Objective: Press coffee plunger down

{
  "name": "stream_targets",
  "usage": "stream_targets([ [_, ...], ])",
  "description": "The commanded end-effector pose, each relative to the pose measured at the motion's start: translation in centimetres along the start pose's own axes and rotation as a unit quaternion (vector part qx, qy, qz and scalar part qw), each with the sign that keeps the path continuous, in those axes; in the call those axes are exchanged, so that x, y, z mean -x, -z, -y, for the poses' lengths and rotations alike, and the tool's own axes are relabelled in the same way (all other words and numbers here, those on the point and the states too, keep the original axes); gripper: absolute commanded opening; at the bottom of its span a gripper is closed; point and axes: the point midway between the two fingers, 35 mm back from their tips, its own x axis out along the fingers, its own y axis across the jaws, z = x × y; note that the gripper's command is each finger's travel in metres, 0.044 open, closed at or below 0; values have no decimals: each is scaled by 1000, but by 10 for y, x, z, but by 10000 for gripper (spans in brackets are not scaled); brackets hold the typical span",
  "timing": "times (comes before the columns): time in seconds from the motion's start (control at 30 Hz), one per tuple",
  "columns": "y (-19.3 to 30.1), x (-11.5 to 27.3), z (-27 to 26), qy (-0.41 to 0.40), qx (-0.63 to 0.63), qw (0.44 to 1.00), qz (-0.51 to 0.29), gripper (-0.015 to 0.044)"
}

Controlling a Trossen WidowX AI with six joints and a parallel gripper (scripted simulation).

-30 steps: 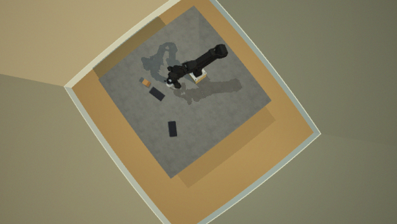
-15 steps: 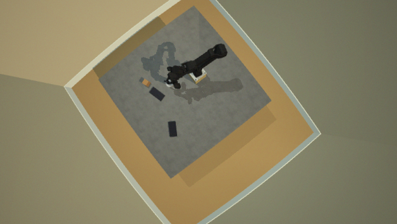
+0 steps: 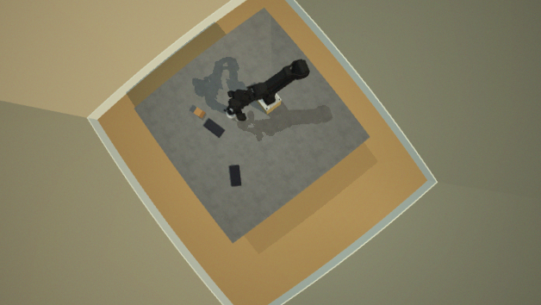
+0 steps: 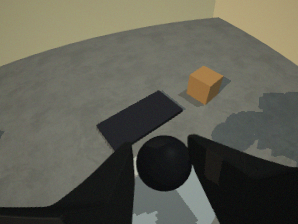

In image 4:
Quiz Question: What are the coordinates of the tan cube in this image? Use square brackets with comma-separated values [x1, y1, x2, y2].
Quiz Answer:
[186, 65, 223, 105]

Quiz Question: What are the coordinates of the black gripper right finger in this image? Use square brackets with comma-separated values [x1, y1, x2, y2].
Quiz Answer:
[188, 135, 298, 224]

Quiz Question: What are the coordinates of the dark grey flat rectangular slab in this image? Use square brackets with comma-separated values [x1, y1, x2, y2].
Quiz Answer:
[97, 89, 184, 151]

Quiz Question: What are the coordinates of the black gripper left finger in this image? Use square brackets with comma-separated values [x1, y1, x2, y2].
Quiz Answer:
[0, 143, 136, 224]

